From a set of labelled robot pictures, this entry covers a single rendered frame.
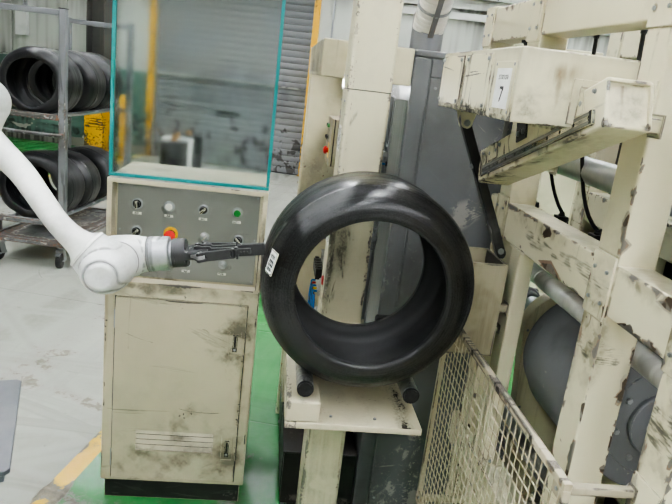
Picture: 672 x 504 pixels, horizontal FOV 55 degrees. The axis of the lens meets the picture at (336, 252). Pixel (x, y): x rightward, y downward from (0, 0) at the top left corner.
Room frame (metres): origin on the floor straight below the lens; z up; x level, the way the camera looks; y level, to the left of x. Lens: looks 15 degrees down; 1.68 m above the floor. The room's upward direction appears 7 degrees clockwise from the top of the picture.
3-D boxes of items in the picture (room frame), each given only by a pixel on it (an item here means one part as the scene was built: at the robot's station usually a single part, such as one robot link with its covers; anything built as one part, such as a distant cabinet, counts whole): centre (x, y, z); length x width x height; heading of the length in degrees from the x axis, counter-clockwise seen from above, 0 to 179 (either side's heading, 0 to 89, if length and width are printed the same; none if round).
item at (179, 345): (2.39, 0.56, 0.63); 0.56 x 0.41 x 1.27; 96
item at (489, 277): (1.97, -0.44, 1.05); 0.20 x 0.15 x 0.30; 6
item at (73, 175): (5.37, 2.35, 0.96); 1.36 x 0.71 x 1.92; 174
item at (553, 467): (1.52, -0.44, 0.65); 0.90 x 0.02 x 0.70; 6
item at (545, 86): (1.62, -0.39, 1.71); 0.61 x 0.25 x 0.15; 6
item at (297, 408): (1.70, 0.06, 0.83); 0.36 x 0.09 x 0.06; 6
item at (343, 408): (1.71, -0.08, 0.80); 0.37 x 0.36 x 0.02; 96
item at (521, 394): (2.21, -0.85, 0.61); 0.33 x 0.06 x 0.86; 96
